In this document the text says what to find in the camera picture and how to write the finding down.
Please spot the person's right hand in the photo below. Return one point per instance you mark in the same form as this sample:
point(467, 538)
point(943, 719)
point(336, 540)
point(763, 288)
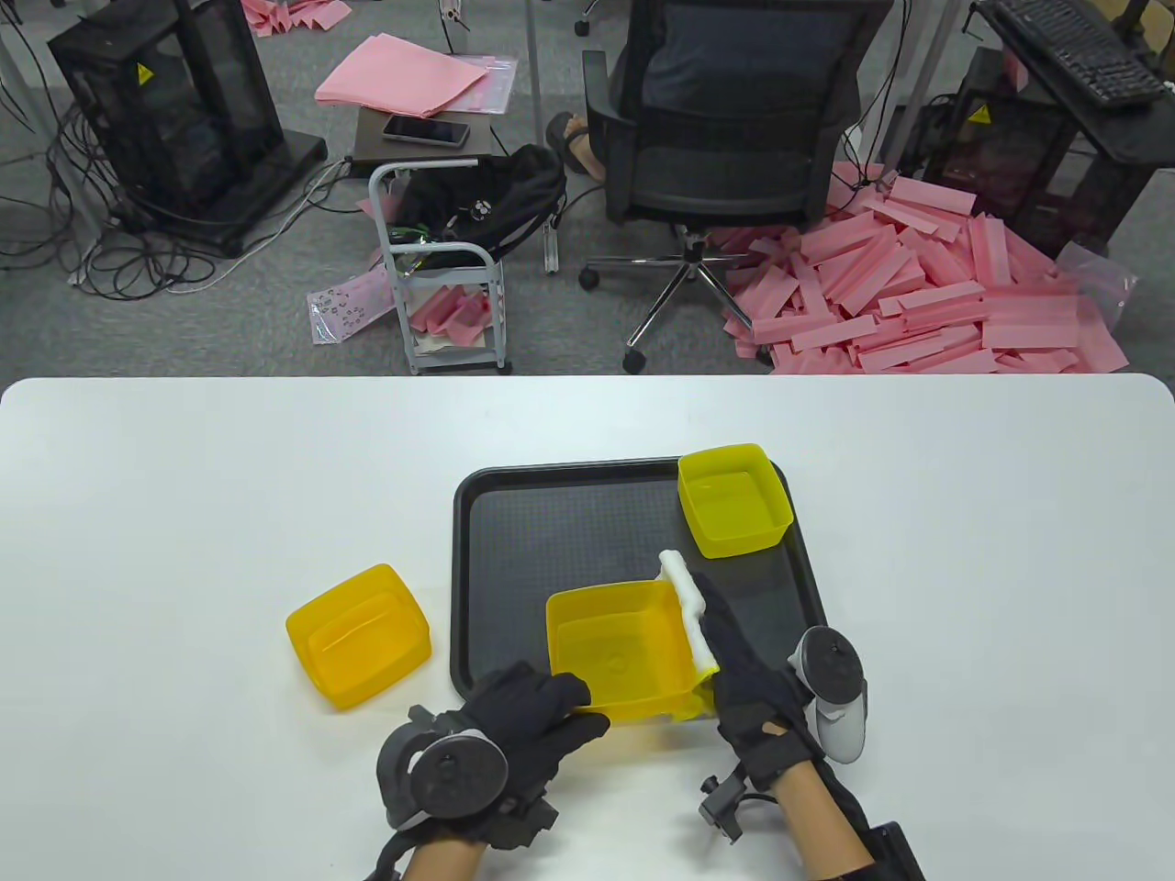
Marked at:
point(757, 707)

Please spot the person's left hand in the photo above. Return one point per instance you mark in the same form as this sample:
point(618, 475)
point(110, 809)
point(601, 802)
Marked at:
point(537, 716)

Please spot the black and white controller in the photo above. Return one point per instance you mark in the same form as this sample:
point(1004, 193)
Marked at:
point(459, 775)
point(835, 679)

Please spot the yellow plastic food container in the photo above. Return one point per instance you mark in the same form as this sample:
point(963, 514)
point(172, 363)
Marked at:
point(615, 652)
point(734, 505)
point(358, 642)

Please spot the white yellow-edged dish cloth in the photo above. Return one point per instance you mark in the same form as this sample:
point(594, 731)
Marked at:
point(684, 596)

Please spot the person's left forearm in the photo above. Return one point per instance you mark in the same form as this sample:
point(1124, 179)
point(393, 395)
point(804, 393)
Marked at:
point(445, 867)

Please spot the person's right forearm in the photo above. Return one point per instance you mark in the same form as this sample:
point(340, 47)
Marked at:
point(822, 826)

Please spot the black plastic tray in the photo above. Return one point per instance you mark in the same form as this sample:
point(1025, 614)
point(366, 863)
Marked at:
point(532, 551)

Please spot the black battery pack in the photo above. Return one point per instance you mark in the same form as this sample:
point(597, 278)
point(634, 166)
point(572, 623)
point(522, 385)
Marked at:
point(895, 858)

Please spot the white rolling cart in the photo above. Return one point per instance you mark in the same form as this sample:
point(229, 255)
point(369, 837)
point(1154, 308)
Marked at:
point(456, 359)

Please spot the pink foam pieces in cart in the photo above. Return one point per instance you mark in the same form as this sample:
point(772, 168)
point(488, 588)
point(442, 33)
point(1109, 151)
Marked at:
point(450, 317)

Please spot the pile of pink foam strips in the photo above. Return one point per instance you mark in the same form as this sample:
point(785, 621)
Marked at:
point(918, 294)

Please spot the patterned plastic bag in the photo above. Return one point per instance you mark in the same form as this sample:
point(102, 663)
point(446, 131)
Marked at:
point(344, 307)

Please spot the black backpack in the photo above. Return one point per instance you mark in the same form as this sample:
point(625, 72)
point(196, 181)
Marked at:
point(496, 197)

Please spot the white desk leg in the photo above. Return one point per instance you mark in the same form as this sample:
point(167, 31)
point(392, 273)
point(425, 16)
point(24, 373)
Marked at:
point(542, 184)

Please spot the black mesh office chair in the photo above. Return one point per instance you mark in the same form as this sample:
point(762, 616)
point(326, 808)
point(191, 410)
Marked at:
point(725, 174)

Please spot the clear plastic bag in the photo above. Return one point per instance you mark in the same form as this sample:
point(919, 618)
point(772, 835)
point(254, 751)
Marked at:
point(1106, 284)

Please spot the black smartphone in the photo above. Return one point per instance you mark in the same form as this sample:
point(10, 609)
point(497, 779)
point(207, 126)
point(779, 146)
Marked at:
point(425, 131)

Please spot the black computer cabinet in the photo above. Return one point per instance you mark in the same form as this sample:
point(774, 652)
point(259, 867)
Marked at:
point(1010, 156)
point(165, 110)

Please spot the clear zip bag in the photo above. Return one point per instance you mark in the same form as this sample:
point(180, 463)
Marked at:
point(496, 92)

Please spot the stack of pink sheets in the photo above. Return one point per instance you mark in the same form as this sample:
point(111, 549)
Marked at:
point(395, 78)

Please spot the black keyboard stand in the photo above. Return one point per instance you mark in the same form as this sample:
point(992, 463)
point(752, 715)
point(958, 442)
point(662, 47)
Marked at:
point(1134, 138)

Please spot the black keyboard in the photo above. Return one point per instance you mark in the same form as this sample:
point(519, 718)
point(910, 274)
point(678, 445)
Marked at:
point(1074, 50)

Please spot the small heap of pink foam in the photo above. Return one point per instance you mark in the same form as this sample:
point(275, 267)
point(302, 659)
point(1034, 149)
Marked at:
point(303, 14)

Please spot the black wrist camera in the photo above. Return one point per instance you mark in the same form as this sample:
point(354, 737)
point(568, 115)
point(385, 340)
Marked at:
point(725, 808)
point(523, 826)

